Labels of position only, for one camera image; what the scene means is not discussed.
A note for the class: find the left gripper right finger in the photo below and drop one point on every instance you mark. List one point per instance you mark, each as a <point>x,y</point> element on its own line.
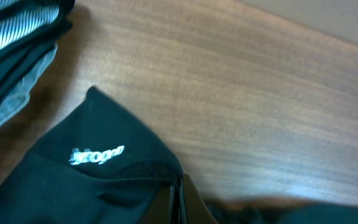
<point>193,209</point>

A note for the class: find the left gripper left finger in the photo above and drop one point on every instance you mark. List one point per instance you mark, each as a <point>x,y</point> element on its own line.
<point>162,208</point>

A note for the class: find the black polo shirt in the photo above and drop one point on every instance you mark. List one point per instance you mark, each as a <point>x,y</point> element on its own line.
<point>102,165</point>

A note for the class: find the folded grey garment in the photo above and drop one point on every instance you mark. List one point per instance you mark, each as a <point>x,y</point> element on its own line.
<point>19,96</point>

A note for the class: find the folded black grey-trimmed shirt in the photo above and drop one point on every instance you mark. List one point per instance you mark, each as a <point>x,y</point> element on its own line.
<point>28,30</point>

